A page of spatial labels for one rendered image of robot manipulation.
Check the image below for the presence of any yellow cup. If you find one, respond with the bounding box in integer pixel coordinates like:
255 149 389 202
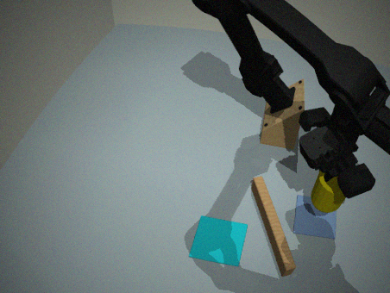
311 171 346 213

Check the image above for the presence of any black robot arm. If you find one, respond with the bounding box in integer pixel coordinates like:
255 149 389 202
192 0 390 172

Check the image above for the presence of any long wooden beam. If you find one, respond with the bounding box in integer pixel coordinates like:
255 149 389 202
251 176 296 277

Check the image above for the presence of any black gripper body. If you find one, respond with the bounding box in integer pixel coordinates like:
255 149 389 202
299 107 375 199

